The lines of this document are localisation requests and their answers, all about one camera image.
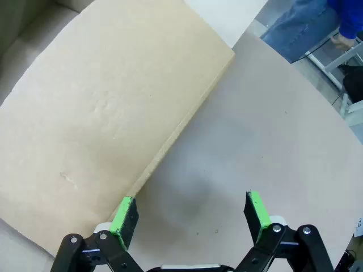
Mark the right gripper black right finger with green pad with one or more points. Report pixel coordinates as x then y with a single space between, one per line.
255 215

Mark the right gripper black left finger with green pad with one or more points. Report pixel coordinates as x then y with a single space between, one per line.
124 224

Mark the brown cardboard box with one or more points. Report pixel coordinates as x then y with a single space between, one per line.
107 107

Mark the person's left forearm, blue sleeve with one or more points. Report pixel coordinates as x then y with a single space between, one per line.
350 17

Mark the person's left hand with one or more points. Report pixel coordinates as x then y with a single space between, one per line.
341 42

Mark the white printed paper sheet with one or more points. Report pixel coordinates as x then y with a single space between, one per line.
358 226

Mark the black bag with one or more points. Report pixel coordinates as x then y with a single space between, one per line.
354 83

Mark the person's blue jeans legs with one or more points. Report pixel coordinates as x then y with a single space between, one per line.
300 28

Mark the white metal frame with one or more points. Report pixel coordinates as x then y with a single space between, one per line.
330 66

